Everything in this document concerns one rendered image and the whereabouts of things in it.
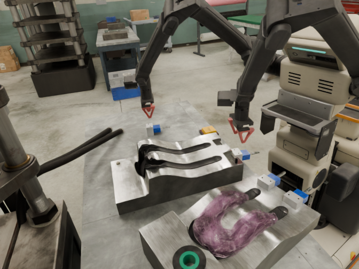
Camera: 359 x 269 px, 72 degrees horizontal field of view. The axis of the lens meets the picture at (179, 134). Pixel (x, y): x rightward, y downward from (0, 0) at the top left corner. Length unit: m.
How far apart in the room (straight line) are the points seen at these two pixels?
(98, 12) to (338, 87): 6.58
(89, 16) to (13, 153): 6.42
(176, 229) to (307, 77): 0.73
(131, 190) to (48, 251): 0.32
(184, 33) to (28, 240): 6.93
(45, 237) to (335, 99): 1.13
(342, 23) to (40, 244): 1.05
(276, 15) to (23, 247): 1.00
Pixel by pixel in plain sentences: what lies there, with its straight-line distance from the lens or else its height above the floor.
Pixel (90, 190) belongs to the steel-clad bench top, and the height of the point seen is 0.80.
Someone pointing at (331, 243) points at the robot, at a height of 0.28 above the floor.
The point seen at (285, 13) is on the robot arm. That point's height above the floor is 1.44.
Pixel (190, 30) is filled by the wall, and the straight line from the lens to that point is 7.55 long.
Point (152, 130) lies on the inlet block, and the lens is 1.35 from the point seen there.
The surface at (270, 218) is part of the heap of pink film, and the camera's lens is 0.81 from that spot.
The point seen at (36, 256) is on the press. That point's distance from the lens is 0.99.
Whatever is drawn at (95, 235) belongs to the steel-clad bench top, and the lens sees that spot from 0.93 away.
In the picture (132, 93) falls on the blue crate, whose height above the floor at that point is 0.07.
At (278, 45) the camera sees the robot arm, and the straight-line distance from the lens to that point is 0.62.
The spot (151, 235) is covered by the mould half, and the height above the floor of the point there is 0.91.
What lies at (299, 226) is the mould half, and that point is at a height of 0.86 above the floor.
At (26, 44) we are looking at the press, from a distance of 4.76.
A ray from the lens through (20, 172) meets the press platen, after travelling 0.91.
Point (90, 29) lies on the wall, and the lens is 7.21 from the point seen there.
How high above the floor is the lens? 1.49
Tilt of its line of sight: 31 degrees down
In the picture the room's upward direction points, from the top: 4 degrees counter-clockwise
